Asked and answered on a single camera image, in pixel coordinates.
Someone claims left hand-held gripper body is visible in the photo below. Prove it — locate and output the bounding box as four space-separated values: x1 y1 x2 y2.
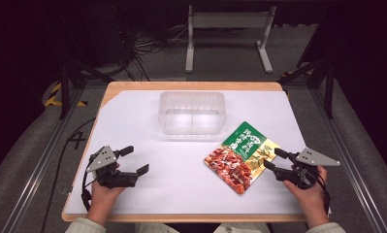
85 145 139 189

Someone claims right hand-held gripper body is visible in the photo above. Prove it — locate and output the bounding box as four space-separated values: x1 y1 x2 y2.
273 147 341 190

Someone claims green and red snack packet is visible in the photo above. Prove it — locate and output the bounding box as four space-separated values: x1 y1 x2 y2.
203 120 281 195

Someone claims clear plastic container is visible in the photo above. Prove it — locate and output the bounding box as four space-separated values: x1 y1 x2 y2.
157 90 227 137

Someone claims person's left hand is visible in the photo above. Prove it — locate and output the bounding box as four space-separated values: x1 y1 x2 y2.
89 162 128 210

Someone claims person's right hand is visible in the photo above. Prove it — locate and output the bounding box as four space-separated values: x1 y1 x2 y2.
282 165 330 212

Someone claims white sheet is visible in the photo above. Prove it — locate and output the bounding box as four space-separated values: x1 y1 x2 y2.
64 89 309 216

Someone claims person's light clothing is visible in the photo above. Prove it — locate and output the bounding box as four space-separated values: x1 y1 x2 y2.
135 221 274 233

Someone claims black metal stand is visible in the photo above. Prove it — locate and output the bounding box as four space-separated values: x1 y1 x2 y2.
53 9 115 120
277 13 337 119

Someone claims yellow and black striped tape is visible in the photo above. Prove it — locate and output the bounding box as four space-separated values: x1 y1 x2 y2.
44 83 88 108

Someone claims white metal stand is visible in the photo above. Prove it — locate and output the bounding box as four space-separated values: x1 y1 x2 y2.
184 5 277 75

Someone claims aluminium rail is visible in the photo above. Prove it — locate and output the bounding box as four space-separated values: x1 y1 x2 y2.
0 86 85 233
310 86 387 233

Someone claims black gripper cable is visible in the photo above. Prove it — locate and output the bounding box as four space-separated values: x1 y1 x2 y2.
81 170 96 212
316 174 332 216

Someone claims long black floor cable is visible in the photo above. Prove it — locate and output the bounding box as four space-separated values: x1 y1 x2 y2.
40 117 97 233

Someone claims tangle of black cables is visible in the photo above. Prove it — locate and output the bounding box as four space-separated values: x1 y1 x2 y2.
114 6 190 82

